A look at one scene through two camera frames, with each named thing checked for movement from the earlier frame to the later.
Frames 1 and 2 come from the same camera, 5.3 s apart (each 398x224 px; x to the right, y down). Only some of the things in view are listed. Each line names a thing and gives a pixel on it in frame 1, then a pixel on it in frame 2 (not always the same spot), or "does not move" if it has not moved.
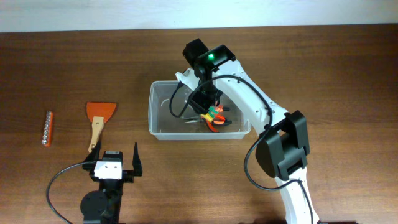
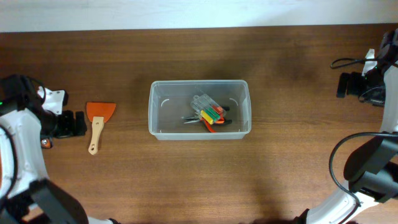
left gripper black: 129,176 to 70,129
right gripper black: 201,104 to 352,88
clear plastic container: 173,117 does not move
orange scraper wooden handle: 98,113 does not move
